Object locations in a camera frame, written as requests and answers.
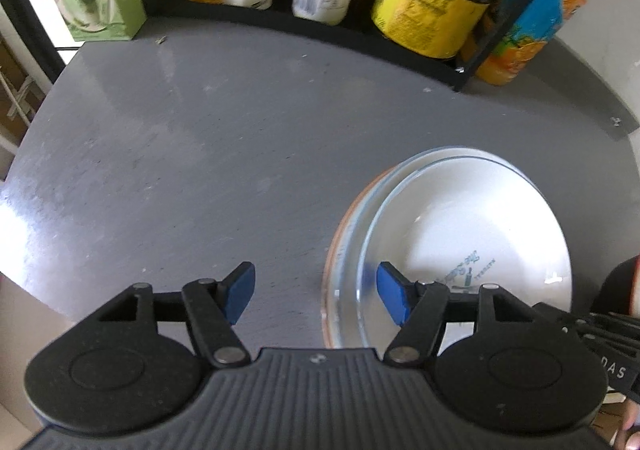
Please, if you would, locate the white plate with flower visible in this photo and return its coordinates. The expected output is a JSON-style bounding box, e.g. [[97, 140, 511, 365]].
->
[[320, 166, 395, 349]]

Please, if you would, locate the white plate Bakery print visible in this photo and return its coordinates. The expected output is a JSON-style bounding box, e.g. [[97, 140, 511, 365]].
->
[[369, 158, 572, 350]]

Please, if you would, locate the white plate Sweet print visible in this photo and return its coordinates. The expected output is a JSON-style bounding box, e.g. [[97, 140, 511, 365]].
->
[[331, 146, 529, 347]]

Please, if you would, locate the black kitchen rack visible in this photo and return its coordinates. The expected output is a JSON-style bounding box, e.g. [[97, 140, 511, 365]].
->
[[134, 0, 559, 93]]

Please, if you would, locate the dark soy sauce jug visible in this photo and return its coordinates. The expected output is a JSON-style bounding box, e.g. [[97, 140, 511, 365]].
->
[[371, 0, 496, 59]]

